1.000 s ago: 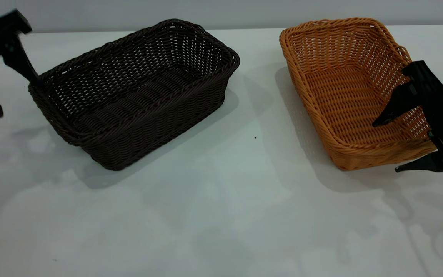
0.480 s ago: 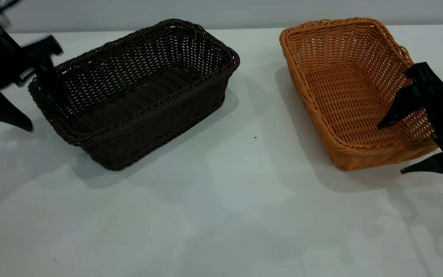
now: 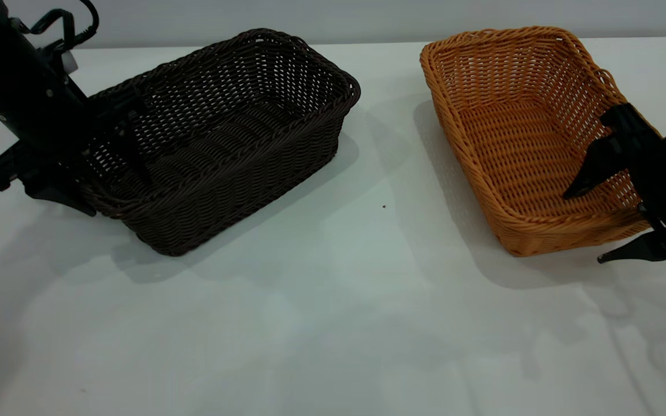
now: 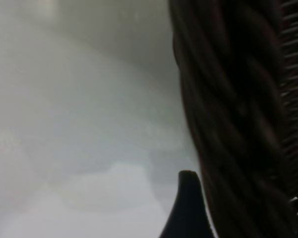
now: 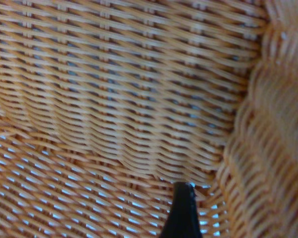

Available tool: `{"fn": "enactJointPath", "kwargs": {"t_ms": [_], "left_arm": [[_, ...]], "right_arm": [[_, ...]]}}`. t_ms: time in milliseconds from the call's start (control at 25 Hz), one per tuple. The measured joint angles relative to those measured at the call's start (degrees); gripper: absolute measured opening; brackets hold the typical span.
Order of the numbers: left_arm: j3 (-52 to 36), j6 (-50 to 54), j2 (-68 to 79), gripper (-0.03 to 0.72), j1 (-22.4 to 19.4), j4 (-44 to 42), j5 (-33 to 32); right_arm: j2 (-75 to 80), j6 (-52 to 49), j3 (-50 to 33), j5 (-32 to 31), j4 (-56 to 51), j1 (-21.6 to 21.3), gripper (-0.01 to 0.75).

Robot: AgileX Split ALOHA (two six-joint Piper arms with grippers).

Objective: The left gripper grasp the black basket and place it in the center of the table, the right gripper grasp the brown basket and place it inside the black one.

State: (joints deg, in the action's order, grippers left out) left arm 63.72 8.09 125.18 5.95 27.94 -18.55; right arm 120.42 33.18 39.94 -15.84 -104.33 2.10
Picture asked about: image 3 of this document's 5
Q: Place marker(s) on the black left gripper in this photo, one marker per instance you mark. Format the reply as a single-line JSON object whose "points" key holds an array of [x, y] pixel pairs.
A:
{"points": [[50, 127]]}

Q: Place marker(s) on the black woven basket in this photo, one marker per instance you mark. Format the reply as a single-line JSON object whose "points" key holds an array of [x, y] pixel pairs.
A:
{"points": [[223, 173]]}

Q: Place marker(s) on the orange woven basket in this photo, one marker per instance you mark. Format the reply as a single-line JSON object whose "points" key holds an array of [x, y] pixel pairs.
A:
{"points": [[518, 156]]}

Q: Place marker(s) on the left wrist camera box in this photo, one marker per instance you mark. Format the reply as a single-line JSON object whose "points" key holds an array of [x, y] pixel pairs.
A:
{"points": [[69, 62]]}

